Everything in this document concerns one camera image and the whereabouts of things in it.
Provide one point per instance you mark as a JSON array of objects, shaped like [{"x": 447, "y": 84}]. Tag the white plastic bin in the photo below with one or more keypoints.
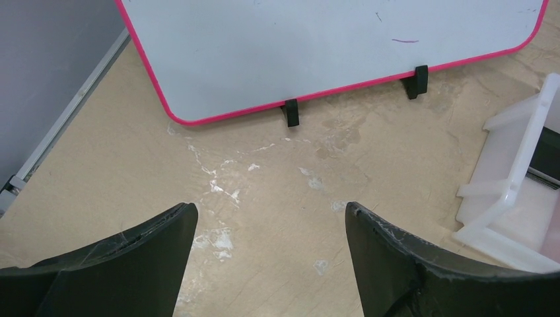
[{"x": 505, "y": 214}]

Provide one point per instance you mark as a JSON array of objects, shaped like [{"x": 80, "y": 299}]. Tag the pink framed whiteboard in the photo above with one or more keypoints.
[{"x": 212, "y": 60}]

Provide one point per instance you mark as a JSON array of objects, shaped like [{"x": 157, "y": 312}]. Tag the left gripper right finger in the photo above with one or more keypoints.
[{"x": 400, "y": 274}]

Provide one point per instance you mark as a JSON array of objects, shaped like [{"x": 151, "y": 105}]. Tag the aluminium frame rail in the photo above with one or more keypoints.
[{"x": 17, "y": 182}]

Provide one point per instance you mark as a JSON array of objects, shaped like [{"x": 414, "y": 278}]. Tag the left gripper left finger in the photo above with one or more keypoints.
[{"x": 137, "y": 272}]

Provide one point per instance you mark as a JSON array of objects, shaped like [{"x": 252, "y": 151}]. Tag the black card in white bin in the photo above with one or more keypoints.
[{"x": 544, "y": 165}]

